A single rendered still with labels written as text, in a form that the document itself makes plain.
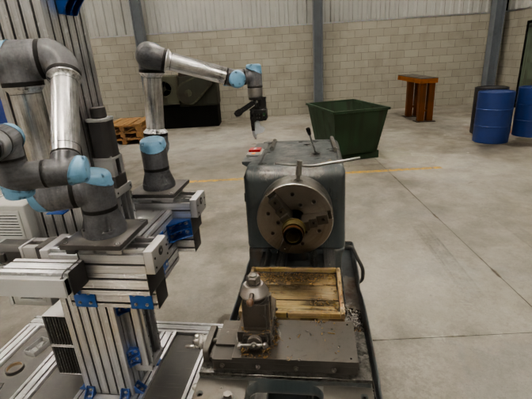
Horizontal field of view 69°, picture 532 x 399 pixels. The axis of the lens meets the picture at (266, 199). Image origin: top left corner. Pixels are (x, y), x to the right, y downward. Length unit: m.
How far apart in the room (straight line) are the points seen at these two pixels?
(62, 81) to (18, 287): 0.71
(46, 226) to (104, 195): 0.48
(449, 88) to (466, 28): 1.59
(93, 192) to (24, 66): 0.42
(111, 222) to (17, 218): 0.48
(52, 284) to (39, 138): 0.47
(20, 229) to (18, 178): 0.67
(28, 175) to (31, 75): 0.35
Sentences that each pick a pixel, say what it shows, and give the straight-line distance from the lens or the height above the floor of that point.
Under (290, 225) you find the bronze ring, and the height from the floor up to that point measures 1.11.
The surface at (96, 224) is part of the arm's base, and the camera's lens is 1.43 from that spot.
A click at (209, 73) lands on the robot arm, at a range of 1.79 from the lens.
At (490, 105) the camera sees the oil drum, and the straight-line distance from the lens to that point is 7.83.
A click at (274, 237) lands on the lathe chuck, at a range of 1.63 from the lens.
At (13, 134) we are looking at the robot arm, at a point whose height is 1.57.
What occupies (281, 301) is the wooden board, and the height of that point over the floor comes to 0.89.
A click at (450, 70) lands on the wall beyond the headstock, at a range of 12.73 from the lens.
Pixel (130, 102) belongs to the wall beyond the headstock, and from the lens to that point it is 12.27.
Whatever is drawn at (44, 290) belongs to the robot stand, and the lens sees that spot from 1.51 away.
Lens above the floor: 1.72
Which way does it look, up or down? 21 degrees down
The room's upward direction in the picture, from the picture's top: 4 degrees counter-clockwise
